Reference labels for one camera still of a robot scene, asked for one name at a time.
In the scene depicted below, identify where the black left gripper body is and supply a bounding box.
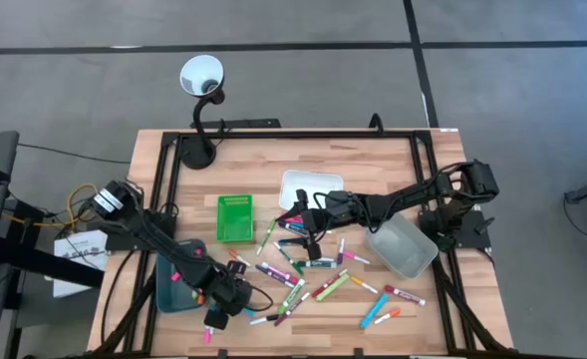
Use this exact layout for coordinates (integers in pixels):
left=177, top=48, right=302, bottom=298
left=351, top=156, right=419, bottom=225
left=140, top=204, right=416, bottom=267
left=206, top=268, right=254, bottom=318

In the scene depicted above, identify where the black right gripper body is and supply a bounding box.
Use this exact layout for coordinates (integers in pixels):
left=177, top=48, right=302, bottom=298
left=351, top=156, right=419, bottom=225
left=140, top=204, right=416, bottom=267
left=303, top=190, right=372, bottom=235

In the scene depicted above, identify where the orange small marker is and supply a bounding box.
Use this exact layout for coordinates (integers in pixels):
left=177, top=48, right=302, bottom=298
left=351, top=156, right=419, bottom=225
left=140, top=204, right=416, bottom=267
left=228, top=248, right=252, bottom=268
left=373, top=307, right=403, bottom=326

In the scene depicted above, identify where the white plastic bin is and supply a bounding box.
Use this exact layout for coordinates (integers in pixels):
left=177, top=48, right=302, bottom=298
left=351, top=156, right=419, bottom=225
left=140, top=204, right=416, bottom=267
left=278, top=169, right=345, bottom=211

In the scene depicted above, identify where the blue whiteboard marker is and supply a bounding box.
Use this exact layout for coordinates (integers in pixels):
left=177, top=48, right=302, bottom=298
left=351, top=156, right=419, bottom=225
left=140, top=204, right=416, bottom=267
left=278, top=221, right=310, bottom=237

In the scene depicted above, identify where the green thin marker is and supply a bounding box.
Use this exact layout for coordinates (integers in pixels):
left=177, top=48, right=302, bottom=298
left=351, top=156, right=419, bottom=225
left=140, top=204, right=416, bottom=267
left=273, top=241, right=305, bottom=276

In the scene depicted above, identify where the purple thin marker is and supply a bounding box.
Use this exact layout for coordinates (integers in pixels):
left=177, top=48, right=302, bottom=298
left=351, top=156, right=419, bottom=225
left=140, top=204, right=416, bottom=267
left=254, top=263, right=297, bottom=289

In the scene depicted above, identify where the red thin marker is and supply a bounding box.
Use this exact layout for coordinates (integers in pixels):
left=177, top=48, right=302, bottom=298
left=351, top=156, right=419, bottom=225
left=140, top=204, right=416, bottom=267
left=310, top=268, right=349, bottom=299

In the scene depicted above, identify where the magenta whiteboard marker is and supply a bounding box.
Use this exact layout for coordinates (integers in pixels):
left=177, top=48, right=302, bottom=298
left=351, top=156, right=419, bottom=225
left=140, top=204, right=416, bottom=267
left=261, top=261, right=300, bottom=285

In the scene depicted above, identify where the slim green highlighter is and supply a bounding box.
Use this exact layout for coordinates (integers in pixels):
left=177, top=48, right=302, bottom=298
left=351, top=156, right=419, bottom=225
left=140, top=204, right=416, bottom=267
left=255, top=217, right=278, bottom=256

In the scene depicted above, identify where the light green highlighter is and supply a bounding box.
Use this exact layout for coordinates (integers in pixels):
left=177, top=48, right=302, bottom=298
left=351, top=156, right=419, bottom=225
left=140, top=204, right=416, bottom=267
left=315, top=273, right=351, bottom=302

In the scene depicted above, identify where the green plastic mesh basket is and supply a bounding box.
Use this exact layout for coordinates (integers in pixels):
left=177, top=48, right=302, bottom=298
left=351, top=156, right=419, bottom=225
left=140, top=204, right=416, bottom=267
left=216, top=193, right=255, bottom=244

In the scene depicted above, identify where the teal plastic bin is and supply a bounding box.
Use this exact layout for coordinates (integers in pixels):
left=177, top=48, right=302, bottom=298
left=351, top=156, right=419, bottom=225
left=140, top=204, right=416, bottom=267
left=154, top=237, right=209, bottom=315

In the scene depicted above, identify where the clear plastic bin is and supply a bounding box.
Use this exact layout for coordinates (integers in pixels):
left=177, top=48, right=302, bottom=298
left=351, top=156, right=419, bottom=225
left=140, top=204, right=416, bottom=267
left=365, top=211, right=440, bottom=280

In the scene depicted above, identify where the red whiteboard marker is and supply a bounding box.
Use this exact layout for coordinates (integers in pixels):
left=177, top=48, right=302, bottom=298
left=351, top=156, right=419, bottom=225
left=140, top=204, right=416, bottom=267
left=384, top=284, right=428, bottom=307

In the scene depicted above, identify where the black power strip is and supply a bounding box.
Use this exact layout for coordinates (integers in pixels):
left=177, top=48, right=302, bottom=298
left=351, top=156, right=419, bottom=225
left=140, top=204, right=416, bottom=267
left=189, top=118, right=282, bottom=131

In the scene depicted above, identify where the black gooseneck desk lamp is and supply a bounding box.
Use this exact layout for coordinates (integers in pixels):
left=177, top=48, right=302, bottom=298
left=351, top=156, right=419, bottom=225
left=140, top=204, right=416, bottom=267
left=178, top=53, right=226, bottom=172

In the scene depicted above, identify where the white paper sheet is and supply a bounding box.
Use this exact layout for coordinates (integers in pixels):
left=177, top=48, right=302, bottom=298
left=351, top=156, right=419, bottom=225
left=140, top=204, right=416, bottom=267
left=52, top=228, right=110, bottom=299

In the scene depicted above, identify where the black desk stand beam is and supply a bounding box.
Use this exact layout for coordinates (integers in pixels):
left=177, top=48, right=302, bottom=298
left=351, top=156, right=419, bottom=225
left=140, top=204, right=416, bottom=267
left=0, top=197, right=106, bottom=290

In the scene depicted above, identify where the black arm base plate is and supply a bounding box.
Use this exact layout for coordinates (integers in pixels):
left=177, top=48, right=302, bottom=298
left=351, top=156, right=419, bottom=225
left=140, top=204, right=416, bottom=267
left=418, top=207, right=496, bottom=251
left=104, top=211, right=177, bottom=252

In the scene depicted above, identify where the yellow cable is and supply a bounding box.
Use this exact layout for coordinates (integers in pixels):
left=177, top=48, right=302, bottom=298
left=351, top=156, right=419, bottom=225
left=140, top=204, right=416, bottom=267
left=2, top=182, right=100, bottom=233

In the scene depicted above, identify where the black floor cable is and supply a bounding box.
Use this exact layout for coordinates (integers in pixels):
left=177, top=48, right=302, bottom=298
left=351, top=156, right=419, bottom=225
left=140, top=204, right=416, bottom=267
left=17, top=143, right=133, bottom=167

